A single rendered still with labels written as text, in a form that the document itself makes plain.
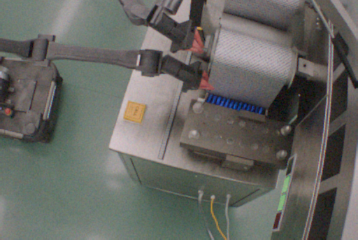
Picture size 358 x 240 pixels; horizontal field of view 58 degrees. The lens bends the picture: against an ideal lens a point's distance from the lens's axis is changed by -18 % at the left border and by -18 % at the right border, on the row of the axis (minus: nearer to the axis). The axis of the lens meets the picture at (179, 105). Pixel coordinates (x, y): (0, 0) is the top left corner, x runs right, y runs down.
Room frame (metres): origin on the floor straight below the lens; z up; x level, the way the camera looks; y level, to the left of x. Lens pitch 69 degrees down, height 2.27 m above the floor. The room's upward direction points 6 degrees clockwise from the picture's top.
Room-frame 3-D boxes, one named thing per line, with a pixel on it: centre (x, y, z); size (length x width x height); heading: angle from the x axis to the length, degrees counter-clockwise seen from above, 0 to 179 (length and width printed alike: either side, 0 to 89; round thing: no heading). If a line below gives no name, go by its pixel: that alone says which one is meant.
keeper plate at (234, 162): (0.30, -0.23, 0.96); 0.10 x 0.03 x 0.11; 81
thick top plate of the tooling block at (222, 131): (0.39, -0.22, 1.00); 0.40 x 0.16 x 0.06; 81
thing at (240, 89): (0.51, -0.20, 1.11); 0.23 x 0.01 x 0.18; 81
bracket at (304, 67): (0.55, -0.39, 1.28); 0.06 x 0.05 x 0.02; 81
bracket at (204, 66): (0.63, -0.06, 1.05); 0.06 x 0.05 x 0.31; 81
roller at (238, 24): (0.69, -0.23, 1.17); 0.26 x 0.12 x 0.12; 81
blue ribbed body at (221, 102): (0.49, -0.20, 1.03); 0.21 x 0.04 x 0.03; 81
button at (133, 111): (0.47, 0.16, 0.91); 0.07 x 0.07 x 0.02; 81
